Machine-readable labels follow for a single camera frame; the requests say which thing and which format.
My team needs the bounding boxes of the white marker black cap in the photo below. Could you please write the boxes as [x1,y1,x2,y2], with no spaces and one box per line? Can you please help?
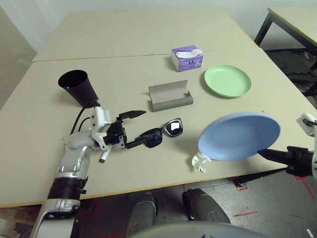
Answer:
[99,146,111,164]

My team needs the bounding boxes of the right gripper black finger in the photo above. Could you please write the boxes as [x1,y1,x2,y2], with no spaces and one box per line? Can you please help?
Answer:
[257,148,288,163]

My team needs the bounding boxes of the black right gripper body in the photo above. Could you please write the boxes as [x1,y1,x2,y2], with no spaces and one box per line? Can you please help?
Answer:
[286,146,313,177]

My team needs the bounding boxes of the white tissue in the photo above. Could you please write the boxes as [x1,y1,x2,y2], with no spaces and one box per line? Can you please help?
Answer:
[191,151,211,173]

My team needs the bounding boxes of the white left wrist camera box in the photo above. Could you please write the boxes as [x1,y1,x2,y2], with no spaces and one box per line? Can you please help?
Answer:
[90,106,112,152]

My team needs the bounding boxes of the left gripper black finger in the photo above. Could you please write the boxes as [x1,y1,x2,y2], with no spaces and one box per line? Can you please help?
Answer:
[125,136,152,150]
[118,110,147,122]

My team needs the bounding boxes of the green plate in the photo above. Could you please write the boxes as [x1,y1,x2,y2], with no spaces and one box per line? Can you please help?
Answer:
[204,64,252,99]

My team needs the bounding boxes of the black sunglasses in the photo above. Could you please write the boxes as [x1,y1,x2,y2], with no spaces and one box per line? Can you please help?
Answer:
[138,118,184,149]

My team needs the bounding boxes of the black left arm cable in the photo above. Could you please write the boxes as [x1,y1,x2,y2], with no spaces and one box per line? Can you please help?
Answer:
[71,100,100,136]

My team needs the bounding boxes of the grey robot right leg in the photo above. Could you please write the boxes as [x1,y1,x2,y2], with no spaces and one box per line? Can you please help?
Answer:
[182,188,232,225]

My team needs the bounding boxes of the grey robot torso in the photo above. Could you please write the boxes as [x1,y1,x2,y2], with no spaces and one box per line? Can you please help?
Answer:
[128,220,270,238]

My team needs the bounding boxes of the grey robot left leg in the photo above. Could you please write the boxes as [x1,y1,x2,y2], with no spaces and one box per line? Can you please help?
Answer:
[126,192,158,236]

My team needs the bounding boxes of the black plastic cup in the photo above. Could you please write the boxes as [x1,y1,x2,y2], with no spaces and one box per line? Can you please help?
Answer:
[58,69,100,108]

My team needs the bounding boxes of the grey robot leg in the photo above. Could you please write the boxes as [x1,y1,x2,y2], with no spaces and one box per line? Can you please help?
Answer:
[182,188,232,225]
[126,192,158,236]

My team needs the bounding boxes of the beige side table black frame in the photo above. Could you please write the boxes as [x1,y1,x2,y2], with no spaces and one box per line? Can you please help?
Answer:
[254,7,317,50]

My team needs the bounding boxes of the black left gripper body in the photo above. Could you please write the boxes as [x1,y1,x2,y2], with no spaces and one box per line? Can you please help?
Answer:
[104,116,128,149]

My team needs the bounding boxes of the blue plate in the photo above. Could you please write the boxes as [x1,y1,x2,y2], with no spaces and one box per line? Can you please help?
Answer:
[197,112,281,162]

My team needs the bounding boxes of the grey glasses case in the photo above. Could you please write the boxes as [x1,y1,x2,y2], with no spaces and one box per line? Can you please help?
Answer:
[148,79,194,113]

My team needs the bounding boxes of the purple tissue box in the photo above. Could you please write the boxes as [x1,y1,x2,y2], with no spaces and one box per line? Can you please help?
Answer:
[171,45,204,73]

